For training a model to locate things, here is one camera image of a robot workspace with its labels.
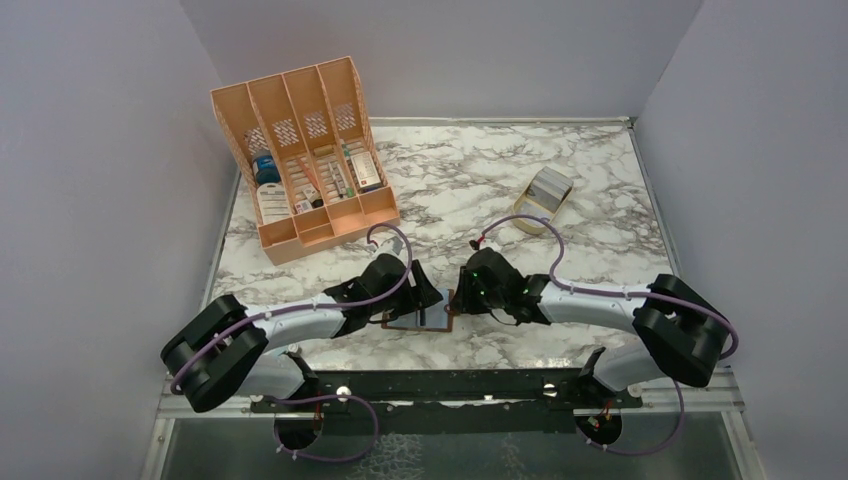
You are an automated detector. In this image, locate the brown leather card holder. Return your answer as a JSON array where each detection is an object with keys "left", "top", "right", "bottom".
[{"left": 381, "top": 289, "right": 454, "bottom": 333}]

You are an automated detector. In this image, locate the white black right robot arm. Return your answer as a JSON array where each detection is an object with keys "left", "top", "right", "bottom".
[{"left": 450, "top": 248, "right": 734, "bottom": 407}]

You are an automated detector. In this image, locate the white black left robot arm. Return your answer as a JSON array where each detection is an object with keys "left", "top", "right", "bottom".
[{"left": 160, "top": 253, "right": 448, "bottom": 413}]

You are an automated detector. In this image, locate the beige oval card tray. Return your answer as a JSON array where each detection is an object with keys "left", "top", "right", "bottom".
[{"left": 511, "top": 186, "right": 573, "bottom": 235}]

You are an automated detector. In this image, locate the white red card box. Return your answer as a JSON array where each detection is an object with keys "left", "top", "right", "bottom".
[{"left": 350, "top": 151, "right": 383, "bottom": 193}]

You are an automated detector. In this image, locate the white label packet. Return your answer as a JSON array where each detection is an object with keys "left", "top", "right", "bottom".
[{"left": 256, "top": 183, "right": 290, "bottom": 225}]

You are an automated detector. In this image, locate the orange plastic desk organizer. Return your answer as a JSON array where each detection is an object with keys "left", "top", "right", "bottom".
[{"left": 210, "top": 57, "right": 400, "bottom": 265}]

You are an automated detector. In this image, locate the blue round tape roll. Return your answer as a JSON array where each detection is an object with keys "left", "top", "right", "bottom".
[{"left": 252, "top": 152, "right": 281, "bottom": 186}]

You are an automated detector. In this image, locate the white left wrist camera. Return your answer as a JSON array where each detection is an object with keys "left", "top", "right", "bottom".
[{"left": 379, "top": 237, "right": 407, "bottom": 261}]

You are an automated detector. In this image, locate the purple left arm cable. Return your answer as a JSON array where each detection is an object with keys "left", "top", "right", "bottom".
[{"left": 170, "top": 222, "right": 415, "bottom": 464}]

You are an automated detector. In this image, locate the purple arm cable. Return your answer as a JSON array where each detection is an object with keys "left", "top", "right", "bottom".
[
  {"left": 480, "top": 213, "right": 740, "bottom": 458},
  {"left": 170, "top": 222, "right": 415, "bottom": 464}
]

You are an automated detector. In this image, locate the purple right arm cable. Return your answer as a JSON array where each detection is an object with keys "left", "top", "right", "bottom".
[{"left": 480, "top": 213, "right": 740, "bottom": 458}]

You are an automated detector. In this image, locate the black metal mounting rail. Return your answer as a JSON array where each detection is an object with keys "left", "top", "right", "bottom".
[{"left": 253, "top": 368, "right": 643, "bottom": 436}]

